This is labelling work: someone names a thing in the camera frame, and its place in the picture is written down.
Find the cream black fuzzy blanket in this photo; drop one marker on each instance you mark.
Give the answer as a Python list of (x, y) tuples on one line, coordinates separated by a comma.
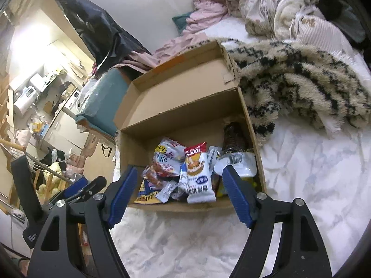
[(281, 77)]

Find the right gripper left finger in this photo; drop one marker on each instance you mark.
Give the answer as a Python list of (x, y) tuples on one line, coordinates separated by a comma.
[(118, 196)]

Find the teal pillow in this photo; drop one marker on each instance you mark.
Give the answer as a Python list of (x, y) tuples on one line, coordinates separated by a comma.
[(181, 21)]

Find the pink crumpled bedding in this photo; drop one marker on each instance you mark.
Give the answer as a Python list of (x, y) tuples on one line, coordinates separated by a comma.
[(206, 13)]

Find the cream crumpled bedding pile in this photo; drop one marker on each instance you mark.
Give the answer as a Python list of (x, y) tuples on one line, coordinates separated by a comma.
[(296, 20)]

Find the colourful red chip bag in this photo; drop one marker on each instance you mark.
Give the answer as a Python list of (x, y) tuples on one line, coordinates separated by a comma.
[(168, 158)]

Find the white water heater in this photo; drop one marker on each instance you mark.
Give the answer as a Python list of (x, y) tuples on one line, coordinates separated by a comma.
[(25, 100)]

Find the black plastic bag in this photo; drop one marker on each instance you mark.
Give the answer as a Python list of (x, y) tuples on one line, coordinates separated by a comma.
[(108, 42)]

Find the yellow wooden furniture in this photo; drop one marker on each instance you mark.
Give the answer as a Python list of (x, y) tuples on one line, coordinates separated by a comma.
[(46, 184)]

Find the white floral bear duvet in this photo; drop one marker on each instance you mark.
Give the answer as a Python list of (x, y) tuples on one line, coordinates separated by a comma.
[(314, 213)]

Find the dark clothes pile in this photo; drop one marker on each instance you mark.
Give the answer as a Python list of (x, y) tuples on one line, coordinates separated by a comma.
[(341, 14)]

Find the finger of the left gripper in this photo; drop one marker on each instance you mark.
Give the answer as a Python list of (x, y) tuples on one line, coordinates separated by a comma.
[(93, 187), (73, 189)]

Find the blue silver snack packet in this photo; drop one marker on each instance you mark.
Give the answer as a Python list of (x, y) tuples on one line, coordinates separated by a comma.
[(164, 195)]

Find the clear yellow-label snack packet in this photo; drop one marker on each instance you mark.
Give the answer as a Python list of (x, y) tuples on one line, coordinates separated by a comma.
[(235, 152)]

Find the brown cardboard box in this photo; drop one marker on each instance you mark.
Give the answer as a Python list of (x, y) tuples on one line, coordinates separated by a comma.
[(190, 99)]

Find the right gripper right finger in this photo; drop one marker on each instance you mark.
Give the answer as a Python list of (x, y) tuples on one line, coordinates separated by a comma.
[(242, 195)]

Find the teal upholstered chair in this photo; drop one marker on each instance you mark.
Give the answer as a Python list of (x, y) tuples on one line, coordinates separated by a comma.
[(101, 102)]

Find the red white cake snack packet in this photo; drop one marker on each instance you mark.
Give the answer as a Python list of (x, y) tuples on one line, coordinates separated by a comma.
[(199, 184)]

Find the white washing machine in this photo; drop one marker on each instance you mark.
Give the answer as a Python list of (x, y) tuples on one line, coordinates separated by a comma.
[(71, 107)]

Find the blue gold snack packet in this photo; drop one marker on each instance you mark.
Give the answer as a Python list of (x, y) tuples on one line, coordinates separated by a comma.
[(147, 193)]

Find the clear fried twist packet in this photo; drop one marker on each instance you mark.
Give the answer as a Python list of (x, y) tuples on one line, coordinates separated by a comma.
[(150, 175)]

